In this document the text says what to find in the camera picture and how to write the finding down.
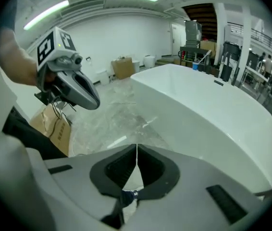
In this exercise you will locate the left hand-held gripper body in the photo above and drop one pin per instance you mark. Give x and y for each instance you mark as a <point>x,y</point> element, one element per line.
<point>47,49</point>

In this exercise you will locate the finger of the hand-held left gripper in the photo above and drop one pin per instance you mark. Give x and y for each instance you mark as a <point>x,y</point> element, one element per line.
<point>91,90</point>
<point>73,93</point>

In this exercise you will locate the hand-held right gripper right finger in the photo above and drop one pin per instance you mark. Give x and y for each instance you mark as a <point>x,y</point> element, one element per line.
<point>186,201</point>

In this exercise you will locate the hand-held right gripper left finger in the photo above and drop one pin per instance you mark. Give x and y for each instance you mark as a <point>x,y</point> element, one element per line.
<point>78,182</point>

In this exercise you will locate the white bathtub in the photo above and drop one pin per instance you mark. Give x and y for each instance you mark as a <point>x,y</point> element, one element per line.
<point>198,119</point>

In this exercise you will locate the person's left forearm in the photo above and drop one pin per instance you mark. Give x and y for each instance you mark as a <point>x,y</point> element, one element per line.
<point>16,61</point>

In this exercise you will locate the person's left hand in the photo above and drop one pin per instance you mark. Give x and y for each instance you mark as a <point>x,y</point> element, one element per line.
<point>49,77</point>

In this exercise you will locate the brown cardboard box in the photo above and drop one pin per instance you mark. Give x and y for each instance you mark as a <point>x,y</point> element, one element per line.
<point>122,68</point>

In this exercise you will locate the printed cardboard box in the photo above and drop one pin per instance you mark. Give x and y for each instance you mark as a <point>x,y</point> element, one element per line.
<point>61,133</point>

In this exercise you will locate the large taped cardboard box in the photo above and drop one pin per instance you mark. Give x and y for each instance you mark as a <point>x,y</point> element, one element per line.
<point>38,121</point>

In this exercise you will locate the small white bin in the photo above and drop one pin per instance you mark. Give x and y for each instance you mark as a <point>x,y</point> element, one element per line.
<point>136,66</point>

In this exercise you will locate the white door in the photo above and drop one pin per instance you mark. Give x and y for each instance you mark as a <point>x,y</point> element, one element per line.
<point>175,40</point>

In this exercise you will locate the blue cup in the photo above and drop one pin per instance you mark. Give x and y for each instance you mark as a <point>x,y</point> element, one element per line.
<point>195,66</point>

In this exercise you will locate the grey wrapped stack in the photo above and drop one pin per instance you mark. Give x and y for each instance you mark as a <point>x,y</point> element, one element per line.
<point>192,32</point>

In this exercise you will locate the white stick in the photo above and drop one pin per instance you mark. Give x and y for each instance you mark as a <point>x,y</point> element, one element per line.
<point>204,56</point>

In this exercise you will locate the stacked cardboard boxes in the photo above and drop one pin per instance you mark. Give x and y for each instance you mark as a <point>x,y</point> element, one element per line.
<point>208,47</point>

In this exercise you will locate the brown wooden staircase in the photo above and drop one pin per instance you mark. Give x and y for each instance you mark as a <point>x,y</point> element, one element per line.
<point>203,18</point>

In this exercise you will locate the white framed panel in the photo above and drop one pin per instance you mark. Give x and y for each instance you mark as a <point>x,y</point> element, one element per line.
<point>225,73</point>

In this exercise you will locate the white work table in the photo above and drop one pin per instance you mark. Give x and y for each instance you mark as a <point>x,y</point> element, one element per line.
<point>253,71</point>

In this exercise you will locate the black bin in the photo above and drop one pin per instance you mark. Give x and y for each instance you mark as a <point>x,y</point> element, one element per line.
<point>232,49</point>

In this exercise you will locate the black balcony railing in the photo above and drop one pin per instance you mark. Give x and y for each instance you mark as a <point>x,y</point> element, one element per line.
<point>270,41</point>

